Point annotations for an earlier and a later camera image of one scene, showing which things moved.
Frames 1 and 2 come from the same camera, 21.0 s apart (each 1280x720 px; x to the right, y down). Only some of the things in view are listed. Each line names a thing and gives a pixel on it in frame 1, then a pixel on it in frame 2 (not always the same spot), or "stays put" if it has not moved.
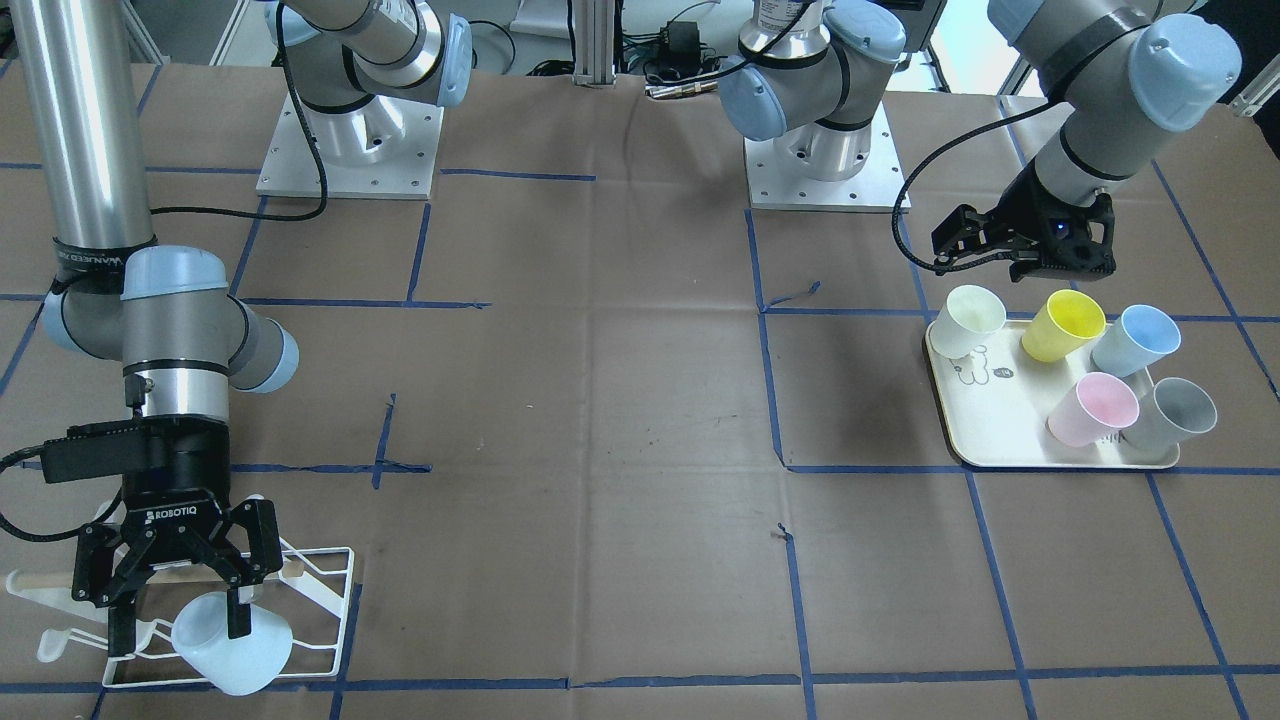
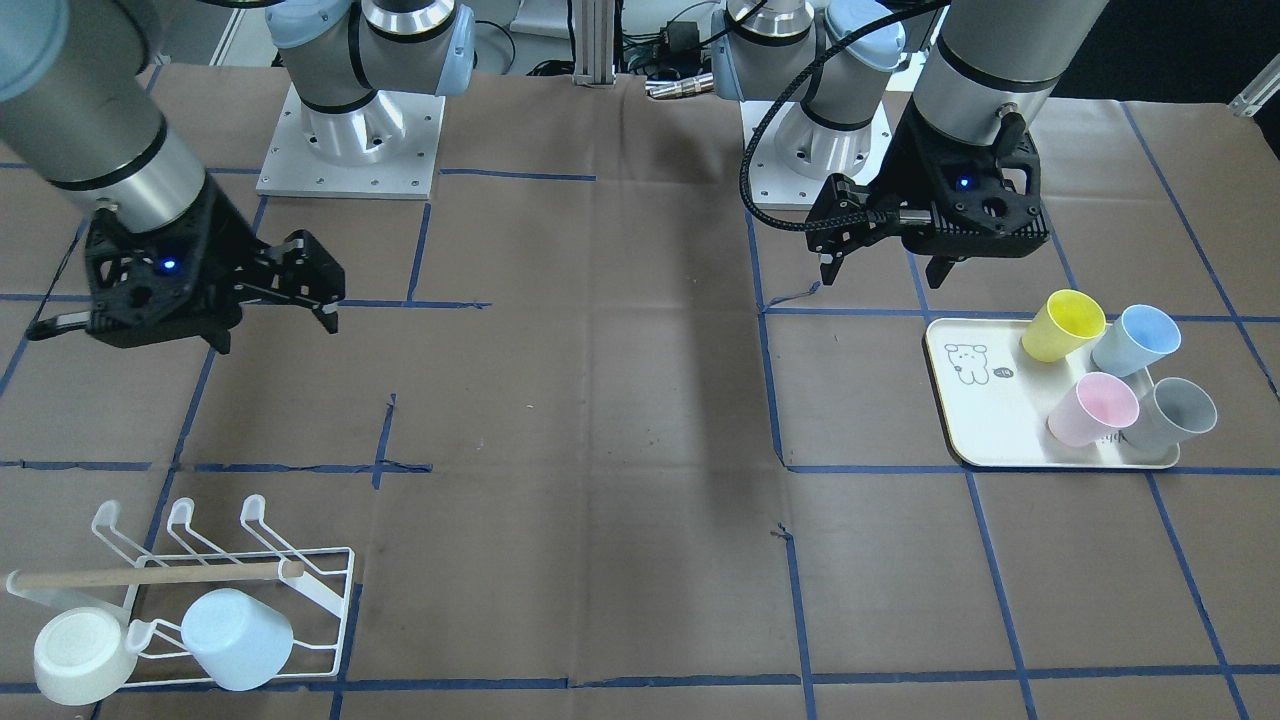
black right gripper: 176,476 -> 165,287
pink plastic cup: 1098,404 stays put
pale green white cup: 969,314 -> 85,655
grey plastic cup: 1174,409 stays put
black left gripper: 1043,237 -> 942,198
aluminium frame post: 594,42 stays put
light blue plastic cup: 200,634 stays put
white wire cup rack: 193,626 stays put
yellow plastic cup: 1065,322 stays put
